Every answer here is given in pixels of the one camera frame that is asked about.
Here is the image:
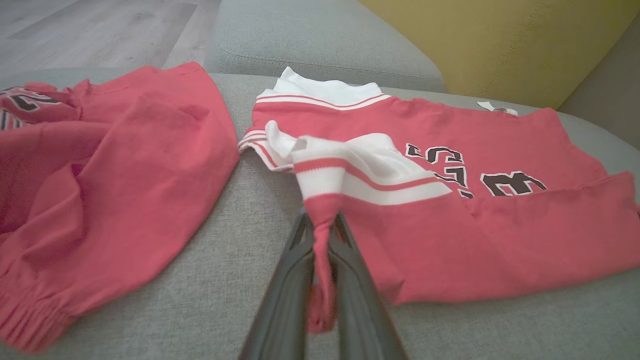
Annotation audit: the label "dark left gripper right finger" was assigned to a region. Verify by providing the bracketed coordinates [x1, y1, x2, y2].
[327, 212, 409, 360]

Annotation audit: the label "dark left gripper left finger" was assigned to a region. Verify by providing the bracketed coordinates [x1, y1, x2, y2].
[239, 212, 316, 360]

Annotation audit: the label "red white jersey shirt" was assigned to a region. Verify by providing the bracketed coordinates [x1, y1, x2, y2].
[237, 66, 640, 334]

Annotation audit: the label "red Bulls 23 shorts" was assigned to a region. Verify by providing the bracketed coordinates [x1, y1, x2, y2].
[0, 61, 240, 354]

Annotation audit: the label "large grey sofa seat cushion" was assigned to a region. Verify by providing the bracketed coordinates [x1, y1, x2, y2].
[0, 67, 640, 360]

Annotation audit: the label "narrow grey sofa seat cushion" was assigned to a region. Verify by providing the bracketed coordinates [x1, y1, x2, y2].
[204, 0, 446, 94]

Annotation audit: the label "yellow sofa backrest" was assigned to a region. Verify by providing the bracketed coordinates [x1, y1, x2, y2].
[357, 0, 640, 111]

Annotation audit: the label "grey brown sofa backrest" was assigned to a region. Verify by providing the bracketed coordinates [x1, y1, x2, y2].
[557, 14, 640, 151]

